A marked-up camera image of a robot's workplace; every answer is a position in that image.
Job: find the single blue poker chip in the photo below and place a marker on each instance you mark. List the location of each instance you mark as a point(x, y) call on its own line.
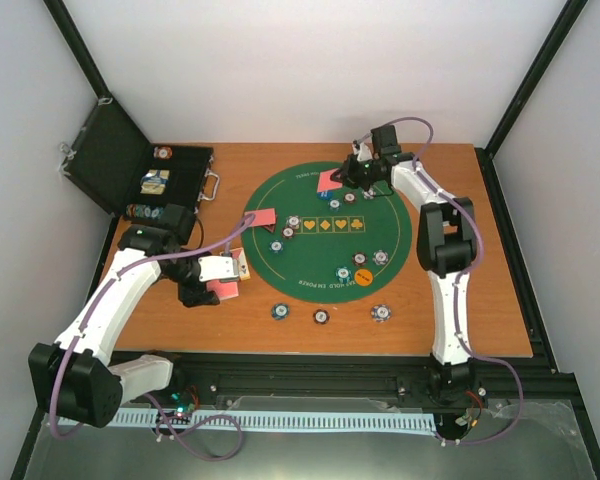
point(276, 246)

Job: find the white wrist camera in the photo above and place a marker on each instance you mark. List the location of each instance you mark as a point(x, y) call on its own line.
point(218, 268)
point(361, 151)

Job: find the dark red chip stack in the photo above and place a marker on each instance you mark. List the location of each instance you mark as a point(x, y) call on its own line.
point(321, 316)

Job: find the blue small blind button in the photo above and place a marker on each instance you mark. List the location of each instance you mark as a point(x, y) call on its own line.
point(325, 195)

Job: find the red playing card deck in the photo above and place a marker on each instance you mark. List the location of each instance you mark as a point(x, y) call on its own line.
point(223, 290)

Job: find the red backed playing card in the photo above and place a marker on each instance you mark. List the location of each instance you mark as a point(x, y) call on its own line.
point(262, 217)

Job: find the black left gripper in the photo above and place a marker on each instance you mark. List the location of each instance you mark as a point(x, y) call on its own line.
point(197, 296)

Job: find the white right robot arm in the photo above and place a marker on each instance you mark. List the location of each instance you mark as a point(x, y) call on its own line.
point(448, 247)

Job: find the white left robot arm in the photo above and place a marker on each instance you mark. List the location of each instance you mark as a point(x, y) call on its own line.
point(74, 377)

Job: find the white purple chip stack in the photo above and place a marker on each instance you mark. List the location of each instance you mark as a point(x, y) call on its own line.
point(381, 313)

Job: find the orange chip in case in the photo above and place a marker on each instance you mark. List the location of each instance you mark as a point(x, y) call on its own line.
point(162, 152)

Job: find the black poker case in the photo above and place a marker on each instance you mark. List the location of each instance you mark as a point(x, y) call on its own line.
point(111, 154)

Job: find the orange big blind button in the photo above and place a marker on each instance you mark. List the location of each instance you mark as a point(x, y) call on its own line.
point(363, 277)

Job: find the white purple single chip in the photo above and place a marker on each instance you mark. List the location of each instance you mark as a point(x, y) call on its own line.
point(294, 222)

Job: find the chip row in case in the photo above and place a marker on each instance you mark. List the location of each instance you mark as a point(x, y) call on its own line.
point(143, 212)

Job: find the playing card box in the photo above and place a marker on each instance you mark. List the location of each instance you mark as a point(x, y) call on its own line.
point(238, 254)

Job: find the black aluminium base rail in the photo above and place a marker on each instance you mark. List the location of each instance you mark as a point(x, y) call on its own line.
point(399, 381)

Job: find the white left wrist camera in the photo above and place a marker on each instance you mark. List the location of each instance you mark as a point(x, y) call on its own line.
point(218, 268)

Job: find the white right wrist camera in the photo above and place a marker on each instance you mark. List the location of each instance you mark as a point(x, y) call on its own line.
point(361, 151)

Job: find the single red poker chip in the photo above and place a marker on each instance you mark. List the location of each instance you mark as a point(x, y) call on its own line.
point(288, 233)

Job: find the single white blue chip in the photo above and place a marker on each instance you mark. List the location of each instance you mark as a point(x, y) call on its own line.
point(334, 204)

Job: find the light blue cable duct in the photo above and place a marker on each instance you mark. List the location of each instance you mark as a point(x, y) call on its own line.
point(282, 422)

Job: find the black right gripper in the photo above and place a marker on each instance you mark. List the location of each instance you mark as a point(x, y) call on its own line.
point(344, 173)

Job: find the blue card box in case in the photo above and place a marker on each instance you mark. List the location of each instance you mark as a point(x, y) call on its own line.
point(154, 182)

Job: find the round green poker mat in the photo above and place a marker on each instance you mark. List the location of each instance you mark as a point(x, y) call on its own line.
point(326, 239)

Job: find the blue poker chip stack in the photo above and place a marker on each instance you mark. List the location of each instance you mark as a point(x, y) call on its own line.
point(280, 311)

